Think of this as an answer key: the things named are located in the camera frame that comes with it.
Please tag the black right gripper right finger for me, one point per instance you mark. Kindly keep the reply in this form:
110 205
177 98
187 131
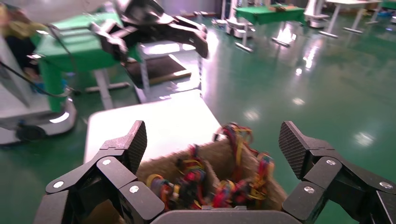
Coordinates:
328 185

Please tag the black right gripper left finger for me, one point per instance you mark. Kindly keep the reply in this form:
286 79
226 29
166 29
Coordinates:
105 185

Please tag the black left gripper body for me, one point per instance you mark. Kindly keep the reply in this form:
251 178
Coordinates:
142 15

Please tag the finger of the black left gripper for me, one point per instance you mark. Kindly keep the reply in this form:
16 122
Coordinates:
114 40
191 35

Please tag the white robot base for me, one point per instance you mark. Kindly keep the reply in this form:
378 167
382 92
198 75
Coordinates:
31 114

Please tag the large green covered table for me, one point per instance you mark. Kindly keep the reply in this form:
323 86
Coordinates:
71 52

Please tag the white background machine base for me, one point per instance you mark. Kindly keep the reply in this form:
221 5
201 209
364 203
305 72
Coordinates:
236 26

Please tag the dark low platform board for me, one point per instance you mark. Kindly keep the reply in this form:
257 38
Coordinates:
157 69

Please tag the brown cardboard box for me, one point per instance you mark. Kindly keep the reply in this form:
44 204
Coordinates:
167 167

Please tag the small green covered table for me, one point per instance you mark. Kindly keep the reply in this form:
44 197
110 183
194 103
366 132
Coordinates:
269 14

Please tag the blurred bystander person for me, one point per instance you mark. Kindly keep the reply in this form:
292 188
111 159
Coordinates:
18 31

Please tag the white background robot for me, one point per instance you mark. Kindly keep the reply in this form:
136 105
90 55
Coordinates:
315 15

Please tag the white frame table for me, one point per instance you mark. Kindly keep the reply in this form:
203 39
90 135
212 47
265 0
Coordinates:
349 12

